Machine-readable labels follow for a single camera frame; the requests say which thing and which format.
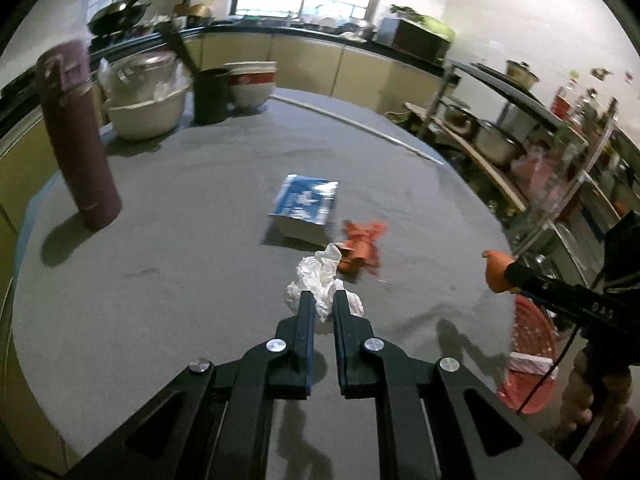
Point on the red plastic basket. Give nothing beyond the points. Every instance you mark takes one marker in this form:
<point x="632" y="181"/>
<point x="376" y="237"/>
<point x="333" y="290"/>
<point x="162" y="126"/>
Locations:
<point x="530" y="330"/>

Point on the steel pot with plastic bag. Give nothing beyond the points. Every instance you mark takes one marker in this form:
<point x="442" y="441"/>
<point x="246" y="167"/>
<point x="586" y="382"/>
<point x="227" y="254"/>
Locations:
<point x="140" y="72"/>

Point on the plain white bowl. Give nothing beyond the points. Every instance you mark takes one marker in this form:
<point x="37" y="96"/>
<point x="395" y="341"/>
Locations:
<point x="252" y="97"/>

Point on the green cloth bundle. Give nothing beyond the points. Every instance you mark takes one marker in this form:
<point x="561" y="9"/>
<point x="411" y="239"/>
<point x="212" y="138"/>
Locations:
<point x="440" y="30"/>

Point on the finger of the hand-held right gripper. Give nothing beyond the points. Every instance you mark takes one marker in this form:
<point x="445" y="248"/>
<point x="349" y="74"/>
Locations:
<point x="550" y="290"/>

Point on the orange crumpled wrapper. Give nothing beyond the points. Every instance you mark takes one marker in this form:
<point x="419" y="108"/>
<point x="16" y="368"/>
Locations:
<point x="360" y="245"/>

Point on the yellow base cabinets by sink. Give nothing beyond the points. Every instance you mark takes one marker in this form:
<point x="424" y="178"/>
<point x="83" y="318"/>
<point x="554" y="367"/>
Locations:
<point x="310" y="60"/>

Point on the white bowl with lid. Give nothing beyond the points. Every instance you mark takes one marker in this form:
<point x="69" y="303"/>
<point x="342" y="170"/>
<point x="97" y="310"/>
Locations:
<point x="145" y="117"/>

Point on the dark utensil holder cup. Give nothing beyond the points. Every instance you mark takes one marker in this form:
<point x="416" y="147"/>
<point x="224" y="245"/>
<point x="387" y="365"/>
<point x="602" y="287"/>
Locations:
<point x="212" y="95"/>

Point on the dark countertop oven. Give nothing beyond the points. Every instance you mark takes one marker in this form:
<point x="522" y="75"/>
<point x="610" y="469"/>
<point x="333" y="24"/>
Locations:
<point x="415" y="40"/>

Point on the small steel pot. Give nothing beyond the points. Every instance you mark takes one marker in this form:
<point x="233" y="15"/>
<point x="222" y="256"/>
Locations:
<point x="459" y="116"/>

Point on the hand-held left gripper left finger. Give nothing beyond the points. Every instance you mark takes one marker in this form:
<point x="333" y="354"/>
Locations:
<point x="306" y="310"/>

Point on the large steel pot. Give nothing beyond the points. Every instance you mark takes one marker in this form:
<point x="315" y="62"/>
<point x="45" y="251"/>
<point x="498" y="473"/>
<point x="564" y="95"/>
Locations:
<point x="500" y="142"/>

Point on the long white stick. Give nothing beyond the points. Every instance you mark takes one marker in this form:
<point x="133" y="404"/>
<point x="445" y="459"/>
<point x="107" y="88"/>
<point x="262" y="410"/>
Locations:
<point x="370" y="130"/>

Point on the leafy vegetables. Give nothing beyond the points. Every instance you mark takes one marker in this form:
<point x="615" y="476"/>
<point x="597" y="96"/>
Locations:
<point x="406" y="11"/>

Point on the red bottle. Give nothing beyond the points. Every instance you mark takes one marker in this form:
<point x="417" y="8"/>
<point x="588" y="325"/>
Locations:
<point x="561" y="102"/>

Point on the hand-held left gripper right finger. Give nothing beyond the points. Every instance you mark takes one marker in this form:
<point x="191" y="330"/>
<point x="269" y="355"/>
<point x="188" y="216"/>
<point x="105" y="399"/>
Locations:
<point x="341" y="310"/>

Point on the white tissue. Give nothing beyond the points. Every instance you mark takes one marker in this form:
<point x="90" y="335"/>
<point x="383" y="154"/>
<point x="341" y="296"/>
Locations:
<point x="320" y="275"/>

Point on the metal storage rack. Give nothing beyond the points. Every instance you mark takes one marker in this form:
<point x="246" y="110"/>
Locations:
<point x="565" y="170"/>

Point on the red rimmed white bowl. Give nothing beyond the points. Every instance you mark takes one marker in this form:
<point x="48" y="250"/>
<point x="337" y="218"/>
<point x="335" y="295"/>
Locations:
<point x="252" y="77"/>

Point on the person's right hand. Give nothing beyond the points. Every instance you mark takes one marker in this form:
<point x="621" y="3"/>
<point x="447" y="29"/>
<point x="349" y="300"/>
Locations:
<point x="575" y="395"/>

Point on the blue white carton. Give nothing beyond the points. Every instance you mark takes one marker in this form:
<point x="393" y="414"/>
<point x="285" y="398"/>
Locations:
<point x="305" y="200"/>

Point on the purple thermos bottle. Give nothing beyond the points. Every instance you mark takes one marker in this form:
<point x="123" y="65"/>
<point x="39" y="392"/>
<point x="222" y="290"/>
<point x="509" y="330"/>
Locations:
<point x="80" y="160"/>

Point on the lidded pot on rack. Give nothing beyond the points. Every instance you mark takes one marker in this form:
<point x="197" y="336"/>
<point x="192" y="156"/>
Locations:
<point x="522" y="74"/>

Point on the bronze pot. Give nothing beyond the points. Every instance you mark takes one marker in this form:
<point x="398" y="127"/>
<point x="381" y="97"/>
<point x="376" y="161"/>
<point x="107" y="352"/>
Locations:
<point x="192" y="10"/>

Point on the black wok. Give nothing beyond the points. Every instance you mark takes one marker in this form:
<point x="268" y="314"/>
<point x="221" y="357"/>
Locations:
<point x="117" y="15"/>

